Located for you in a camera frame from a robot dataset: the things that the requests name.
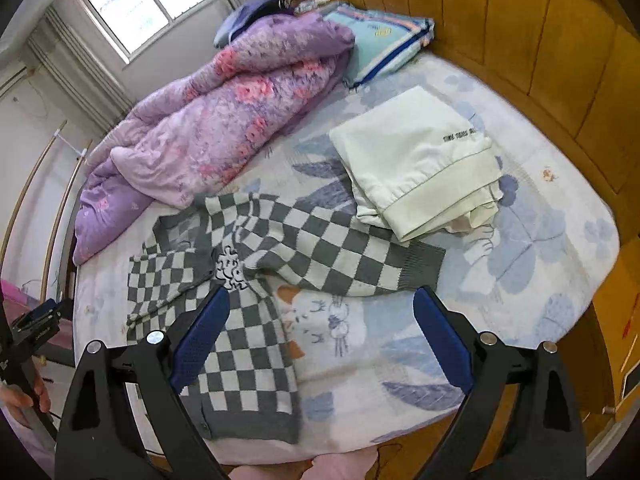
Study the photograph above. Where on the dark blue cloth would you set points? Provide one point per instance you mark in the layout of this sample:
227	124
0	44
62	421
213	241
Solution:
250	15

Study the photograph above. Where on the curved golden pole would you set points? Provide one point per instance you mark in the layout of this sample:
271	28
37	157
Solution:
62	220
25	190

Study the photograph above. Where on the cream folded pants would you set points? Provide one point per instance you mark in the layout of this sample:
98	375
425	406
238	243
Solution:
415	160

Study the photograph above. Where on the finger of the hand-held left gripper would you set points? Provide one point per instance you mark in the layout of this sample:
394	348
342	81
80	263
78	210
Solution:
37	325

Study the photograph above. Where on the wooden headboard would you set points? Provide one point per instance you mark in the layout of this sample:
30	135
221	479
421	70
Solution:
550	35

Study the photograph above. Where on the person's left forearm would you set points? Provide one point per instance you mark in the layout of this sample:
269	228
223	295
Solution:
20	445

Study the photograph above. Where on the wooden bedside cabinet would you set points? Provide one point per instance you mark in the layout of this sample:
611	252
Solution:
617	320

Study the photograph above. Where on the purple floral quilt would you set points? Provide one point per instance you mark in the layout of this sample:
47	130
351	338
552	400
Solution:
210	125

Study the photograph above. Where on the grey white checkered sweater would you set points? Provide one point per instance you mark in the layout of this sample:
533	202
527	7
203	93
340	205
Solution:
260	360

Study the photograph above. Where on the person's left hand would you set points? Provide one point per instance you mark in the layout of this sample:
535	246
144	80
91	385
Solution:
22	400

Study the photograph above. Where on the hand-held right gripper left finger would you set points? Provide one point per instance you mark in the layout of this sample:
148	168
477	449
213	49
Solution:
202	340

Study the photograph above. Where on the white framed window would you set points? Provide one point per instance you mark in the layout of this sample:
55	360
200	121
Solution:
145	5

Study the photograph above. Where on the white radiator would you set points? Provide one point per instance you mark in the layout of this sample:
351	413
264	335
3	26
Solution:
80	70

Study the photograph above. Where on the person's pink clothing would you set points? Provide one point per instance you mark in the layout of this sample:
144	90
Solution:
325	465

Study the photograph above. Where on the printed bed blanket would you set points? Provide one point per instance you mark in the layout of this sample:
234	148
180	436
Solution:
525	260

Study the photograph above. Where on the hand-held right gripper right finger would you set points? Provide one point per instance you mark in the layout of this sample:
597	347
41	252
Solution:
442	340

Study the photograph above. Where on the pink topped bench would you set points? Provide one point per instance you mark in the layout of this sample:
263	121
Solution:
12	292

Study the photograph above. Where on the light blue pillow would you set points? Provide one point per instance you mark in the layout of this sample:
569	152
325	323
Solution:
380	45

